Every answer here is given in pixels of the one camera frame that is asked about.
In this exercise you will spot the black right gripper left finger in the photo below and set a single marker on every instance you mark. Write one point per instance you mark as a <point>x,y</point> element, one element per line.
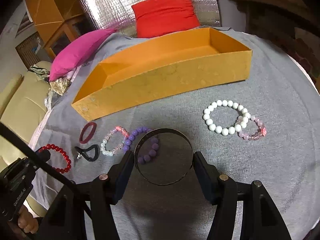
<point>65,218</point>

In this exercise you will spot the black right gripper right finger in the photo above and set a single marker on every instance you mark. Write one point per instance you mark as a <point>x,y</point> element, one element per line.
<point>261,218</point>

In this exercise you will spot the black metal bangle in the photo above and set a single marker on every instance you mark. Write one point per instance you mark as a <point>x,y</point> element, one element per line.
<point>163,156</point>

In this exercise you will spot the person left hand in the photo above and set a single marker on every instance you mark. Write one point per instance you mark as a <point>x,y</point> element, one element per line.
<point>26,221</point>

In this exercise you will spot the beige sofa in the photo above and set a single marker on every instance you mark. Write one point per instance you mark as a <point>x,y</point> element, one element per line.
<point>22,110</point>

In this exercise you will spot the grey blanket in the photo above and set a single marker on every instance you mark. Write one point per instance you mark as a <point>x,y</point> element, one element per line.
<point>286,160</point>

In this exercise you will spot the pink pillow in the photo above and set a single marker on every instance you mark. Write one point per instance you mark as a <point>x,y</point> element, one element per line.
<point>77,52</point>

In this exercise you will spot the orange cardboard box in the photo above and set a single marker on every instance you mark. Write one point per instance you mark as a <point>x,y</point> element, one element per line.
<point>161,67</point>

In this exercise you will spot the wooden cabinet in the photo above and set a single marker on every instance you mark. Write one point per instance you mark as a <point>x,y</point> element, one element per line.
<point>55,19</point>

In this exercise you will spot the silver foil insulation sheet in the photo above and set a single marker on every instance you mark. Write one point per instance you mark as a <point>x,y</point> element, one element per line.
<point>118,14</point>

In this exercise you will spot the wooden shelf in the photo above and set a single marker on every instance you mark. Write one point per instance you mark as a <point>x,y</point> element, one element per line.
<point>292,25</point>

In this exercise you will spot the red pillow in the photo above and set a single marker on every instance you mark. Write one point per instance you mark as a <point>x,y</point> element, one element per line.
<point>159,17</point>

